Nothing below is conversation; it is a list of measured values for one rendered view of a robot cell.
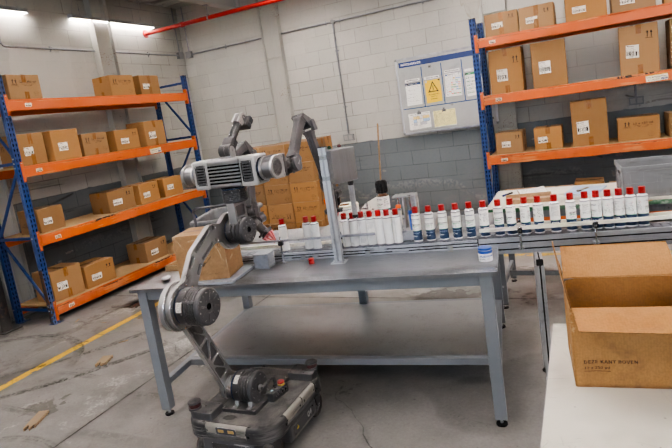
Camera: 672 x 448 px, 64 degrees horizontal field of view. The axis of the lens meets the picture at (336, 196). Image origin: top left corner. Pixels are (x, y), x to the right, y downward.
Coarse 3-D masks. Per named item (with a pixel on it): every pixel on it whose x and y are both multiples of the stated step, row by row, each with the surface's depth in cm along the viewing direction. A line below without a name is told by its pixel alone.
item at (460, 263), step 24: (264, 240) 400; (288, 264) 324; (312, 264) 316; (336, 264) 308; (360, 264) 301; (384, 264) 294; (408, 264) 288; (432, 264) 281; (456, 264) 275; (480, 264) 270; (144, 288) 318; (216, 288) 302
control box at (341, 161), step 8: (328, 152) 299; (336, 152) 300; (344, 152) 304; (352, 152) 307; (328, 160) 301; (336, 160) 300; (344, 160) 304; (352, 160) 307; (328, 168) 302; (336, 168) 300; (344, 168) 304; (352, 168) 308; (336, 176) 301; (344, 176) 304; (352, 176) 308
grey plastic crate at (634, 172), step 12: (660, 156) 395; (624, 168) 370; (636, 168) 367; (648, 168) 365; (660, 168) 363; (624, 180) 372; (636, 180) 369; (648, 180) 367; (660, 180) 364; (624, 192) 374; (636, 192) 371; (648, 192) 368; (660, 192) 366
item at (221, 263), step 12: (192, 228) 326; (180, 240) 306; (192, 240) 305; (180, 252) 308; (216, 252) 304; (228, 252) 308; (240, 252) 327; (180, 264) 309; (204, 264) 307; (216, 264) 306; (228, 264) 306; (240, 264) 324; (180, 276) 310; (204, 276) 308; (216, 276) 307; (228, 276) 306
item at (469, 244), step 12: (468, 240) 299; (300, 252) 329; (312, 252) 326; (324, 252) 324; (348, 252) 320; (360, 252) 317; (372, 252) 316; (384, 252) 314; (396, 252) 311; (408, 252) 309
